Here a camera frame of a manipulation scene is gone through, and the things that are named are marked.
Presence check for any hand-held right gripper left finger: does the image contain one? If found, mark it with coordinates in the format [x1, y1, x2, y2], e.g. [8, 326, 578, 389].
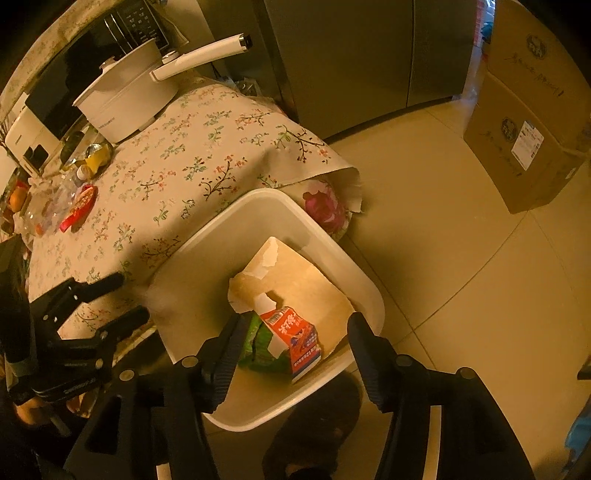
[65, 313, 252, 480]

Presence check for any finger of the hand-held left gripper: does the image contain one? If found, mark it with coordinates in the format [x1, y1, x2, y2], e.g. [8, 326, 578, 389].
[45, 305, 151, 357]
[28, 271, 126, 326]

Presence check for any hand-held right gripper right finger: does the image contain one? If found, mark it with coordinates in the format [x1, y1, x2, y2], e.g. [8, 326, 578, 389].
[347, 312, 536, 480]

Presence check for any green snack bag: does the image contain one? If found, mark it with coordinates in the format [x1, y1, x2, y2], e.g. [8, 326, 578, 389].
[238, 310, 289, 374]

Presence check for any white plastic bin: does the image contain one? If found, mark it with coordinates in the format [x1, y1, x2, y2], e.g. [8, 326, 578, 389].
[147, 188, 386, 432]

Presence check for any red white drink carton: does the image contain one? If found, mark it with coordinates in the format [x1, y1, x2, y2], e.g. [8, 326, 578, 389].
[252, 295, 322, 385]

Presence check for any red snack wrapper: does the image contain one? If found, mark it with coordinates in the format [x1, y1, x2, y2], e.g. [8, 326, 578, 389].
[59, 184, 100, 233]

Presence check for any torn paper envelope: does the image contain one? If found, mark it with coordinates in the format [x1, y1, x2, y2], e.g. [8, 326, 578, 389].
[228, 236, 356, 370]

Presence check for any yellow wrapper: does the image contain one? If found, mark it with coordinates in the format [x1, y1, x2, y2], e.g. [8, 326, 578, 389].
[74, 142, 115, 181]

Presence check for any person's left hand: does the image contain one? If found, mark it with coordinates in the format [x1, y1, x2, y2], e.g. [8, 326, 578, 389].
[13, 385, 99, 426]

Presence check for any glass jar with cork lid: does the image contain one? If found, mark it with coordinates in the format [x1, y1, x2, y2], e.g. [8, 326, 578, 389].
[14, 185, 61, 238]

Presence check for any large orange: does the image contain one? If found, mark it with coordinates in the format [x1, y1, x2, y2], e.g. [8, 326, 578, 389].
[7, 185, 28, 215]

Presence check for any floral tablecloth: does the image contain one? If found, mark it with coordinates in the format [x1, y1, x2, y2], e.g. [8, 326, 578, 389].
[25, 76, 361, 342]

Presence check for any pink floral cloth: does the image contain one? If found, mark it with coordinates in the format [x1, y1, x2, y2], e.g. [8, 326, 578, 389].
[302, 178, 365, 241]

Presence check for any white air fryer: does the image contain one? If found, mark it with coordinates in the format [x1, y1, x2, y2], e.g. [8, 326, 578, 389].
[4, 106, 63, 174]

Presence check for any white electric cooking pot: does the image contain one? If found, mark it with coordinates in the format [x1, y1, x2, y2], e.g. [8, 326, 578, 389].
[73, 33, 254, 144]

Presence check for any black microwave oven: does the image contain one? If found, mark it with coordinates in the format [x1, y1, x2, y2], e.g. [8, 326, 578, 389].
[23, 0, 169, 139]

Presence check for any floral microwave cover cloth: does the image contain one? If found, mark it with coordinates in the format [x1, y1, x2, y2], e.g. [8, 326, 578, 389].
[0, 0, 121, 107]

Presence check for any cardboard box with white label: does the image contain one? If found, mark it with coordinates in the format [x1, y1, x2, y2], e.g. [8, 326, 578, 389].
[463, 69, 587, 214]

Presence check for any grey refrigerator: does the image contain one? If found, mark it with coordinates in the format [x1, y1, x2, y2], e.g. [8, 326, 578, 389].
[263, 0, 476, 139]

